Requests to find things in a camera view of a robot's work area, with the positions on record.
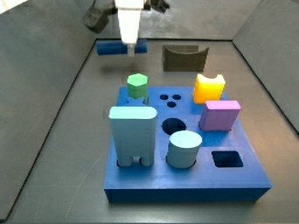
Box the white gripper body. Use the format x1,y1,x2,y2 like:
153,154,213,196
113,0,145,46

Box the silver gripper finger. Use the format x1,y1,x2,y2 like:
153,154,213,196
127,44,136,57

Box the long blue cylinder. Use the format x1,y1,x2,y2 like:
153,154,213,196
96,39,147,55

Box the light blue round peg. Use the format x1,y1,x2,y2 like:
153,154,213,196
165,130,201,169

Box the blue peg board base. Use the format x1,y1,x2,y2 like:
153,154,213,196
104,87,272,202

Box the green hexagonal peg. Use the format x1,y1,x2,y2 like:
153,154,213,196
127,73,148,99

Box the black curved cradle stand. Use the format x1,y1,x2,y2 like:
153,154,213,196
163,45,209,72

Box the blue star peg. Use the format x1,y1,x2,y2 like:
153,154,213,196
127,97,145,107

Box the yellow notched block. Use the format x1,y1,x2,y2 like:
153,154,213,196
192,73,225,104

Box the tall light blue block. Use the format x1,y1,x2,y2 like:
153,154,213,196
108,106,157,167

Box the purple rectangular block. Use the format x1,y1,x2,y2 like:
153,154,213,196
199,100,240,131

